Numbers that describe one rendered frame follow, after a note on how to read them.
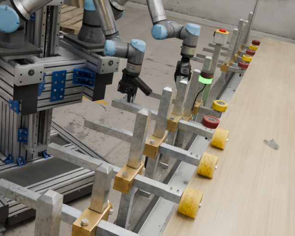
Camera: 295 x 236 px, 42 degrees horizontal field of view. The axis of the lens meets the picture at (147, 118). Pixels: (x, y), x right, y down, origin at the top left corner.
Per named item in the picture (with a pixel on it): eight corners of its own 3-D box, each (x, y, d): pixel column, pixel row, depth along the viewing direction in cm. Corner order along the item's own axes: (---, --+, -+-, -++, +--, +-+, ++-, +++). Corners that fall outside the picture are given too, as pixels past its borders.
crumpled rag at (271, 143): (260, 139, 176) (262, 134, 175) (274, 140, 177) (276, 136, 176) (267, 149, 168) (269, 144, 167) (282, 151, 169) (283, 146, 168)
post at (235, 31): (217, 86, 311) (233, 28, 291) (218, 85, 314) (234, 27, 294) (221, 88, 310) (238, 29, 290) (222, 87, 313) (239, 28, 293)
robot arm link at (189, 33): (190, 21, 203) (204, 26, 199) (185, 41, 207) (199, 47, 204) (182, 22, 197) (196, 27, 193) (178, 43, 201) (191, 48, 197)
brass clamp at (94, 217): (68, 238, 96) (70, 222, 94) (93, 209, 108) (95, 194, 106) (90, 247, 95) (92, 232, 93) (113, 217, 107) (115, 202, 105)
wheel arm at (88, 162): (46, 154, 127) (46, 144, 125) (52, 149, 130) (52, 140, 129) (189, 209, 115) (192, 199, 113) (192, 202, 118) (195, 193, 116)
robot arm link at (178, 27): (160, 20, 200) (178, 26, 195) (172, 19, 209) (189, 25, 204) (158, 35, 203) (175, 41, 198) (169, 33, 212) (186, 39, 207)
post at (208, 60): (185, 135, 223) (205, 55, 203) (186, 133, 227) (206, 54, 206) (190, 137, 223) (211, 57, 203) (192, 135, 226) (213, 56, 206)
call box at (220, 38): (212, 43, 224) (215, 30, 221) (214, 41, 230) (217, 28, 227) (224, 47, 223) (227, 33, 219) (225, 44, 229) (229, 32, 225)
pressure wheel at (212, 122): (196, 139, 187) (202, 118, 182) (200, 133, 194) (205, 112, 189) (212, 144, 185) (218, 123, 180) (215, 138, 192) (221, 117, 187)
